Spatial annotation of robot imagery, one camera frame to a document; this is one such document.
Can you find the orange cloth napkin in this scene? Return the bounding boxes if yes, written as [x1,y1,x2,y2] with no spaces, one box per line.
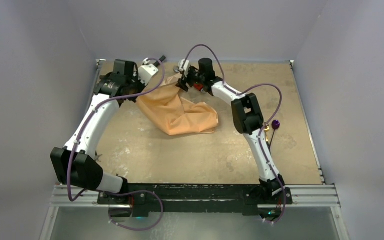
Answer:
[136,73,219,136]

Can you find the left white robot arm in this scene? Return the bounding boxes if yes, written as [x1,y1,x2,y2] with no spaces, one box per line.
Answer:
[50,59,146,205]

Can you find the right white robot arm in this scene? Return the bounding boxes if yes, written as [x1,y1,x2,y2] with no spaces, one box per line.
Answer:
[176,58,288,204]

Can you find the purple spoon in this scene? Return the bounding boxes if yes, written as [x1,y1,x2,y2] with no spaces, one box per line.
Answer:
[268,119,281,150]

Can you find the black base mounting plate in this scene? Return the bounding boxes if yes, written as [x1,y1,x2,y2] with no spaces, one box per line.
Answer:
[97,183,293,218]

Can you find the red handled adjustable wrench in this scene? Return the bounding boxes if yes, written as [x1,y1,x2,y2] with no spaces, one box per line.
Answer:
[180,66,203,91]

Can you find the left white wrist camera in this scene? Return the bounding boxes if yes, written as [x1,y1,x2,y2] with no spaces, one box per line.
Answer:
[138,58,160,86]

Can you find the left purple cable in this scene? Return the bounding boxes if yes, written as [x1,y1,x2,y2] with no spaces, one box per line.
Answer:
[66,58,166,202]

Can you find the purple cable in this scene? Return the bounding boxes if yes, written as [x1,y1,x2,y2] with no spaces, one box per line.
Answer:
[66,58,166,202]
[185,44,287,225]

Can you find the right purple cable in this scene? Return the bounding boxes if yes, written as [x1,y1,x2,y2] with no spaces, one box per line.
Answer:
[185,44,287,225]

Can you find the black handled pliers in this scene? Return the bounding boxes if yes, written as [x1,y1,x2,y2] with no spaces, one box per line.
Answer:
[94,152,102,162]

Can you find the aluminium frame rail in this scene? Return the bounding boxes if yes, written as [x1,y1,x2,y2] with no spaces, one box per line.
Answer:
[50,185,341,208]

